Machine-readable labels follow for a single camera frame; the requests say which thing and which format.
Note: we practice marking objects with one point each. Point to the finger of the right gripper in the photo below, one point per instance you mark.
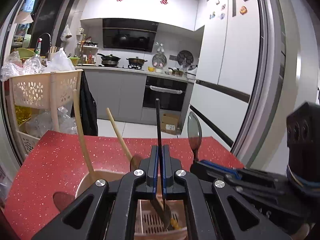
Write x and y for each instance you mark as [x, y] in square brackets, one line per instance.
[207, 170]

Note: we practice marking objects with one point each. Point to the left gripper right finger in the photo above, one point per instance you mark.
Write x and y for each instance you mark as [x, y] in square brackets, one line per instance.
[170, 189]

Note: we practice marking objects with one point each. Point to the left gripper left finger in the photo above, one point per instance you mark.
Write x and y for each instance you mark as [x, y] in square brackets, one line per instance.
[149, 165]

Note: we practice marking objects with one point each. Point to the dark brown plastic spoon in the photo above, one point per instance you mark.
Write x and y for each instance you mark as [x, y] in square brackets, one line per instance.
[159, 205]

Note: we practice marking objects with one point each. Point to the black kitchen faucet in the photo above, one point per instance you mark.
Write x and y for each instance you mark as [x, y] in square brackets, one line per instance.
[46, 42]

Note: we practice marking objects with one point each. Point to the cardboard box on floor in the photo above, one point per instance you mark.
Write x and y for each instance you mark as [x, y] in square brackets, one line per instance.
[169, 123]

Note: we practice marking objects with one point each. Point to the pink utensil holder caddy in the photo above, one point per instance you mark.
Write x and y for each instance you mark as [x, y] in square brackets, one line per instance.
[148, 223]

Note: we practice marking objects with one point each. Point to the black built-in oven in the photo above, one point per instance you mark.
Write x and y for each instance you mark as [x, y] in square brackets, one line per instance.
[171, 93]

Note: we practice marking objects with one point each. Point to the white refrigerator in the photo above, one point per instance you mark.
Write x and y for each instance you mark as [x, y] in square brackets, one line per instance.
[227, 68]

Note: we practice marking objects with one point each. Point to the black jacket hanging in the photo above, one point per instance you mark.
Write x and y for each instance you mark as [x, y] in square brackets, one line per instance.
[87, 108]

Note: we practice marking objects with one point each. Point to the brown pan on stove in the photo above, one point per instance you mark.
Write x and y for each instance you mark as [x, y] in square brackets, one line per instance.
[136, 63]

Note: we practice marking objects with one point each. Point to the black wok on stove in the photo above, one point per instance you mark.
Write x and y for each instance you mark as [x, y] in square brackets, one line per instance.
[109, 60]

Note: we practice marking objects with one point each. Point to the beige perforated storage cart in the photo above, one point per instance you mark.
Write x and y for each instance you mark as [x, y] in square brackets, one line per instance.
[42, 91]

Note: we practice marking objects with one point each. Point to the black range hood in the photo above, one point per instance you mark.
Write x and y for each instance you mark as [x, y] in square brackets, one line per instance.
[129, 34]

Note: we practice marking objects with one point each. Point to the clear plastic bags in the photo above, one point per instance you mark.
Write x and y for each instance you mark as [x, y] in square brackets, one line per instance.
[13, 65]

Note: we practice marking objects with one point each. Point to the green bowl on counter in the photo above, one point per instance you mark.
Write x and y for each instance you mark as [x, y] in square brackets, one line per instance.
[25, 53]

